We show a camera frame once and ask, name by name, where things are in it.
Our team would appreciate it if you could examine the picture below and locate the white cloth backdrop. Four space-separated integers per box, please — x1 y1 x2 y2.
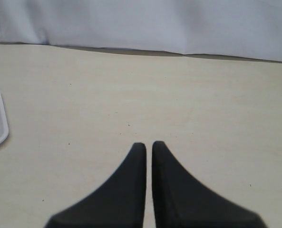
0 0 282 62

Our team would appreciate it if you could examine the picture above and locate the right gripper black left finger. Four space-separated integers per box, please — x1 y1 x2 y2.
45 142 146 228

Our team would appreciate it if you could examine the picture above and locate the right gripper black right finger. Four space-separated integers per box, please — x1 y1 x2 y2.
152 141 265 228

